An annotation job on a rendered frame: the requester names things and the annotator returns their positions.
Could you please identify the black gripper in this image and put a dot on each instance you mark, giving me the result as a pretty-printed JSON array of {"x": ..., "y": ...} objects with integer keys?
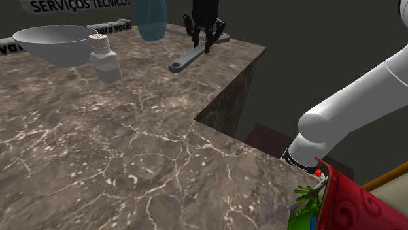
[{"x": 205, "y": 12}]

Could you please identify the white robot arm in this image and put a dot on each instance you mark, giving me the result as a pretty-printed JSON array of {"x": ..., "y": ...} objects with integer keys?
[{"x": 357, "y": 102}]

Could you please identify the grey wrench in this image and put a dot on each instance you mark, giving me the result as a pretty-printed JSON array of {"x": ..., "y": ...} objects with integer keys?
[{"x": 186, "y": 60}]

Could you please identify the translucent blue vase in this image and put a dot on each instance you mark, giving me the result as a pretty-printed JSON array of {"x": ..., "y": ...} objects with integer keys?
[{"x": 151, "y": 22}]

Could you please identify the grey lettered sign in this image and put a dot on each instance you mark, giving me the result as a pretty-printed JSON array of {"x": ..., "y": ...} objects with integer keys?
[{"x": 111, "y": 26}]

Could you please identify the white salt shaker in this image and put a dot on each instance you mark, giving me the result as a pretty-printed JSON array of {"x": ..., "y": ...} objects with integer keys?
[{"x": 106, "y": 63}]

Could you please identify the white bowl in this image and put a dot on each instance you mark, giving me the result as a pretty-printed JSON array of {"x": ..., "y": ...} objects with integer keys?
[{"x": 54, "y": 47}]

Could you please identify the green plant toy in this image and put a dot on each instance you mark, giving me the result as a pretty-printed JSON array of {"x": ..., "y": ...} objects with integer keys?
[{"x": 304, "y": 219}]

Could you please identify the red patterned container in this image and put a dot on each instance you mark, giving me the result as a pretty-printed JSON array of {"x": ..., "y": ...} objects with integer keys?
[{"x": 350, "y": 207}]

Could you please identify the beige furniture with yellow edge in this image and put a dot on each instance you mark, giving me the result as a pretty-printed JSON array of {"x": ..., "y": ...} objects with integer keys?
[{"x": 392, "y": 191}]

